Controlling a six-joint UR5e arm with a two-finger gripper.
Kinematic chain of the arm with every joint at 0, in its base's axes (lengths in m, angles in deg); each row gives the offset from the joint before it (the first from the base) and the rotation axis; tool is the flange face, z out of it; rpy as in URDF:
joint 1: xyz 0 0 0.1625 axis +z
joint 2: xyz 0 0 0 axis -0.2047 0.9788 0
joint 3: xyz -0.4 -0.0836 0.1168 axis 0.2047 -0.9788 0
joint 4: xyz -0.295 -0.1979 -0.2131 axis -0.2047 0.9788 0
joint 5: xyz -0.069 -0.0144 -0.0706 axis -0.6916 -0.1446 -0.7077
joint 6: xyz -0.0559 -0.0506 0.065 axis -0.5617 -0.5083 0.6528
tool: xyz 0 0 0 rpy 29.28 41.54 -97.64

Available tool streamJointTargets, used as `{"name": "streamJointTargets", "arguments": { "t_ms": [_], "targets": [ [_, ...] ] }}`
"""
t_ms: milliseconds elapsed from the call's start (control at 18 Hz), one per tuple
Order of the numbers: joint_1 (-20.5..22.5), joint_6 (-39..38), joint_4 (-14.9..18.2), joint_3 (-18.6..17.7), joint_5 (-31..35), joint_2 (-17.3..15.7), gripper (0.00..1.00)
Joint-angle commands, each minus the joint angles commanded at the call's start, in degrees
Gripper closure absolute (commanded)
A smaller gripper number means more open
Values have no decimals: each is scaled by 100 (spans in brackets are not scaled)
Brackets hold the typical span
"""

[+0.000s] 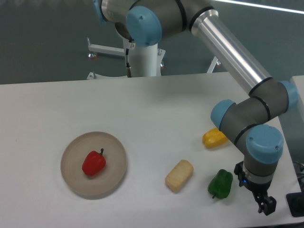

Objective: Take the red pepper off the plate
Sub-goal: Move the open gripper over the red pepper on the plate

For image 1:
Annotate beige bread loaf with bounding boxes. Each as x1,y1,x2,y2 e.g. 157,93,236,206
165,160,194,192

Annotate black box at table edge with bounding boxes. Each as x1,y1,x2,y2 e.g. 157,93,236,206
286,192,304,218

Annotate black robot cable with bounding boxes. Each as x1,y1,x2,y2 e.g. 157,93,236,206
125,38,135,78

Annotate green bell pepper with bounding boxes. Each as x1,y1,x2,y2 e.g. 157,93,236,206
208,169,233,200

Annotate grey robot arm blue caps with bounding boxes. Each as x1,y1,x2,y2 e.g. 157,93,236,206
93,0,299,215

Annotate red bell pepper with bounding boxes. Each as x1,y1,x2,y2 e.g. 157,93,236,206
82,148,106,176

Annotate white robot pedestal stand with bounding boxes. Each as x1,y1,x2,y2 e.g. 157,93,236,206
85,37,222,80

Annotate yellow bell pepper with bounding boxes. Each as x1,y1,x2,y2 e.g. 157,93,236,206
202,128,228,149

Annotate beige round plate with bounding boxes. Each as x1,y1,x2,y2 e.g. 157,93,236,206
60,132,127,200

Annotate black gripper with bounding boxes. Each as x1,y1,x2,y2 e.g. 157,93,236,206
234,162,276,216

